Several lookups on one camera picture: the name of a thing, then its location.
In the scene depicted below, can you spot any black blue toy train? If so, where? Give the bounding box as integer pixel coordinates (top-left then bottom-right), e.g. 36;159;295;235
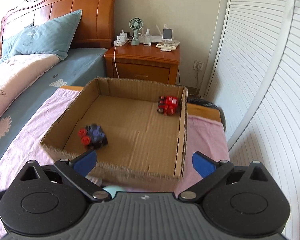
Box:
78;124;108;150

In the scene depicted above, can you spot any red toy train car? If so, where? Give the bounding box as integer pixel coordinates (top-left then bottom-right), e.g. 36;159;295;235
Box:
157;96;180;116

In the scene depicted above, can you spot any teal round case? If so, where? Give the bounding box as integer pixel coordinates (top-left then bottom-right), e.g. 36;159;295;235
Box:
103;185;125;198

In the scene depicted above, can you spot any pink cloth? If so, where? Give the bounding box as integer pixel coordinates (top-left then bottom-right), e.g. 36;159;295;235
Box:
0;88;230;194

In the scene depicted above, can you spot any open cardboard box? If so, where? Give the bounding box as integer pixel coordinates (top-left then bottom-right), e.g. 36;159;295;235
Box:
40;77;187;192

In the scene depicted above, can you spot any blue bed sheet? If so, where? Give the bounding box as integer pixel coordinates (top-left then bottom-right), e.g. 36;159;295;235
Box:
0;48;107;159

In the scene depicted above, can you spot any white louvered closet door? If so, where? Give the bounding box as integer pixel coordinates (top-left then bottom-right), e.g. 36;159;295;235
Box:
205;0;300;239

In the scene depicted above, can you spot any pink white quilt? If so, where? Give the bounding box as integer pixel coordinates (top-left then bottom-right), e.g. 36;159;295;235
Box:
0;54;59;117

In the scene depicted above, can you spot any wooden nightstand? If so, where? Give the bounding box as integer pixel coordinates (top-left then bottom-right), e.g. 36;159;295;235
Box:
104;44;180;85

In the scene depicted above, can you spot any blue pillow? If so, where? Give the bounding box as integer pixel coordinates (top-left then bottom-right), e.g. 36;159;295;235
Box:
2;9;82;60

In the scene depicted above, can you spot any white power strip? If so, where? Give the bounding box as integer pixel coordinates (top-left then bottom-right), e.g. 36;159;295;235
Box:
113;30;130;47

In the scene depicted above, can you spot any small screen device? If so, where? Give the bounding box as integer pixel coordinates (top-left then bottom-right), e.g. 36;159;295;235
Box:
162;24;173;43

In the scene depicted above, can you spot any clear spray bottle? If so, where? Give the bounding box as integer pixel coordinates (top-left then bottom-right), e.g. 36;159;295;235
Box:
143;28;152;46

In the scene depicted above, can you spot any green desk fan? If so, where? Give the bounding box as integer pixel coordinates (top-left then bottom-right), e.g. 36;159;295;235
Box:
129;17;143;46

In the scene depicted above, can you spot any wooden headboard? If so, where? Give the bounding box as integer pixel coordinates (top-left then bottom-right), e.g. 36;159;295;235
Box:
0;0;115;49

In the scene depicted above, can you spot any white charging cable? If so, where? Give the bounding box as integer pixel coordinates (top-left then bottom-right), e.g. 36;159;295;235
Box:
112;44;121;79

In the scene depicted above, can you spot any wall power outlet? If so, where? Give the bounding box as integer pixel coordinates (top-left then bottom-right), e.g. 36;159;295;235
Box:
193;60;204;71

